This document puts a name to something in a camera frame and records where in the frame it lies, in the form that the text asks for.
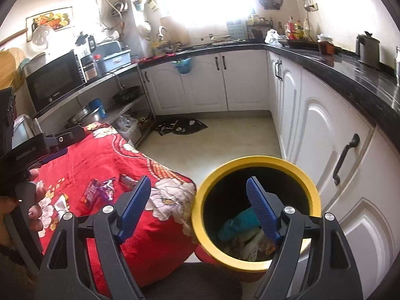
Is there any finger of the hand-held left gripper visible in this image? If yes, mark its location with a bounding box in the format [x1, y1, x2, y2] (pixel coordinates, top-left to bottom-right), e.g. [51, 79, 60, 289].
[29, 148, 69, 168]
[44, 125, 86, 149]

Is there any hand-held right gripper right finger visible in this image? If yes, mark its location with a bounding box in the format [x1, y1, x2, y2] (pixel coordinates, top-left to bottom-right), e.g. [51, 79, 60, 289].
[246, 176, 365, 300]

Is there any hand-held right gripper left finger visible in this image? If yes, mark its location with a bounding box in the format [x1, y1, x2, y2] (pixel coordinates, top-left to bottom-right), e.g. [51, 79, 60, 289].
[34, 175, 152, 300]

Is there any blue snack packet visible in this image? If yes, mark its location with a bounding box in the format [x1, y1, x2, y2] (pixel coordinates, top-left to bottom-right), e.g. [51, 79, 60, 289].
[218, 208, 261, 241]

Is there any yellow trash bin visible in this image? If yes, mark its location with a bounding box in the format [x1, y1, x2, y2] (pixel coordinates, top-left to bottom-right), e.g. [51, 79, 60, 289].
[191, 155, 322, 283]

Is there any person's left hand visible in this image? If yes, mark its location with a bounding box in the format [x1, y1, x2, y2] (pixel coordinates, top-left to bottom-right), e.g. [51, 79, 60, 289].
[0, 168, 47, 247]

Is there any steel basin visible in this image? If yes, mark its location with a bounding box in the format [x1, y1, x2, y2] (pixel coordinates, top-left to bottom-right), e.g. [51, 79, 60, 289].
[67, 105, 94, 124]

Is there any purple foil wrapper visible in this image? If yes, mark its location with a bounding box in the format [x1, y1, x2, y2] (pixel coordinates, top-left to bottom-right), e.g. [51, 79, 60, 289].
[120, 175, 138, 191]

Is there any steel pot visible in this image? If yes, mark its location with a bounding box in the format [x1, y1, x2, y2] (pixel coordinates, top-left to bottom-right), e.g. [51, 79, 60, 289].
[12, 114, 41, 144]

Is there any blue can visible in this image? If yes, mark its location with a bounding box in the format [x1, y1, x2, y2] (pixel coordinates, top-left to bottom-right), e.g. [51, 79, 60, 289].
[88, 98, 107, 119]

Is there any red floral blanket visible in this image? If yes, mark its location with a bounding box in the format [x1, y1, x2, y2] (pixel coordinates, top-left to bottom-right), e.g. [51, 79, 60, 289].
[28, 122, 198, 291]

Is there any purple snack packet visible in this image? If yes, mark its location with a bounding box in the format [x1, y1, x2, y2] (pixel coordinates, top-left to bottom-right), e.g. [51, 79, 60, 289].
[82, 179, 104, 207]

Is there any small silver wrapper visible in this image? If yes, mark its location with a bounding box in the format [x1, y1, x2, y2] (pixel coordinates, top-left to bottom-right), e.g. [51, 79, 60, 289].
[53, 194, 70, 213]

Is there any clear plastic storage box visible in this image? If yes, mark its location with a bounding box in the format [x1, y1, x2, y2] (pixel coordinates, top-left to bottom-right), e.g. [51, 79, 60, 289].
[114, 114, 141, 141]

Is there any black microwave oven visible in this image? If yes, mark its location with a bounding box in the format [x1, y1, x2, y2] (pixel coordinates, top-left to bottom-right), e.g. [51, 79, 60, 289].
[25, 50, 87, 111]

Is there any metal shelf rack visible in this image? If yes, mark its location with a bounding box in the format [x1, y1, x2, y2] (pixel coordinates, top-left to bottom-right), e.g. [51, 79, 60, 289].
[12, 62, 157, 147]

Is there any black frying pan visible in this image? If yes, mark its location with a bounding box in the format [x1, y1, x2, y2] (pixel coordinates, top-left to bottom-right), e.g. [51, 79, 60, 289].
[112, 86, 140, 104]

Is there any blue dish rack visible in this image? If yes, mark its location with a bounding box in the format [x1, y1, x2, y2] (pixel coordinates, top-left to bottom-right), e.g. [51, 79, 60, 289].
[94, 41, 132, 76]

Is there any black electric kettle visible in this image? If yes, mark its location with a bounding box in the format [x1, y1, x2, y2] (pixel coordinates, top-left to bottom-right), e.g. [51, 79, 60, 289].
[76, 32, 97, 58]

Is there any round wooden board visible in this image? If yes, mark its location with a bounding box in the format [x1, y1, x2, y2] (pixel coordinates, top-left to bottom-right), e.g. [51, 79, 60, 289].
[0, 47, 27, 91]

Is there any dark floor mat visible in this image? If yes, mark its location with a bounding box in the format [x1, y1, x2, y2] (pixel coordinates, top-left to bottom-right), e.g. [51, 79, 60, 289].
[154, 117, 208, 136]

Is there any white desk fan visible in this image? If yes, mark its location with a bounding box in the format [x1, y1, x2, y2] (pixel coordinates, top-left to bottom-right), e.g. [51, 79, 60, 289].
[31, 25, 55, 52]

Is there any red cloth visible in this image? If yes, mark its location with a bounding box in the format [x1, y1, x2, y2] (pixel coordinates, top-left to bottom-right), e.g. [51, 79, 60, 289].
[137, 54, 176, 66]

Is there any white kitchen cabinet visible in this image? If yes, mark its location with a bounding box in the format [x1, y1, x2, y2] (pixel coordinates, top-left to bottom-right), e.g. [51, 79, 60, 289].
[139, 48, 397, 300]

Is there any blue hanging basket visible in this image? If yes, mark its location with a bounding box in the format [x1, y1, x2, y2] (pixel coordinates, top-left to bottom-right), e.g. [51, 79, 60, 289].
[175, 57, 193, 75]

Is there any hanging steel bowl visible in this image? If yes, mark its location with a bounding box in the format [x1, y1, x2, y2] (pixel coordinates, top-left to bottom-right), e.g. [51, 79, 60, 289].
[111, 0, 129, 16]

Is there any wooden cutting board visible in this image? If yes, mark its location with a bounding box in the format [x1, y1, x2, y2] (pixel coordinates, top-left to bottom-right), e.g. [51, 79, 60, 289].
[161, 15, 190, 46]

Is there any black gas stove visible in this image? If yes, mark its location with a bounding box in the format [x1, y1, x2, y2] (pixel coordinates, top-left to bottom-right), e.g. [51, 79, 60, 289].
[278, 39, 319, 49]

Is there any white plastic bag on counter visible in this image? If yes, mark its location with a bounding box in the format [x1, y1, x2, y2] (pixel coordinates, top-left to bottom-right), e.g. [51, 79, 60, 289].
[265, 29, 288, 45]

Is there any red jar with white lid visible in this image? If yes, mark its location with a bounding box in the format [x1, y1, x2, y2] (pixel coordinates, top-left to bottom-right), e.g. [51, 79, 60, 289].
[317, 35, 335, 55]

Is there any green storage organiser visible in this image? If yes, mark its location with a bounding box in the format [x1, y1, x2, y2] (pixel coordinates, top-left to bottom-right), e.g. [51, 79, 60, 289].
[226, 19, 247, 38]

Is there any grey kettle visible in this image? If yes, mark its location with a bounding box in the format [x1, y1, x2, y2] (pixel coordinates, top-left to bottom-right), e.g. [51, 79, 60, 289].
[355, 31, 381, 69]

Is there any large black cabinet handle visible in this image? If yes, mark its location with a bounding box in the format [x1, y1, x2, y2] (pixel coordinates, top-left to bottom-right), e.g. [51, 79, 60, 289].
[333, 133, 360, 186]

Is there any fruit wall poster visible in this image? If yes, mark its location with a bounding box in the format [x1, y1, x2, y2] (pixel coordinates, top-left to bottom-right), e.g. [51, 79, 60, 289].
[25, 6, 74, 33]

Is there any green wall holder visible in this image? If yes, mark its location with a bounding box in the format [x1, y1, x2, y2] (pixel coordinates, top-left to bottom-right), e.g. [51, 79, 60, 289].
[133, 0, 158, 11]

